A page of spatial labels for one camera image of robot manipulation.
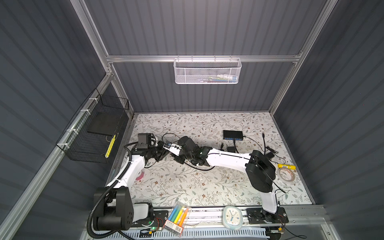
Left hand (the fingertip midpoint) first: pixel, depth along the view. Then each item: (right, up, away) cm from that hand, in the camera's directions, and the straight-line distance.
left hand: (172, 148), depth 85 cm
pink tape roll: (-18, -17, 0) cm, 25 cm away
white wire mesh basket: (+23, +59, +39) cm, 75 cm away
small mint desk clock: (+31, -32, -13) cm, 46 cm away
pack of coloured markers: (+5, -34, -11) cm, 36 cm away
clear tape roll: (+68, -16, +4) cm, 70 cm away
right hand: (+1, -2, 0) cm, 2 cm away
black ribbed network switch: (+40, +6, +22) cm, 46 cm away
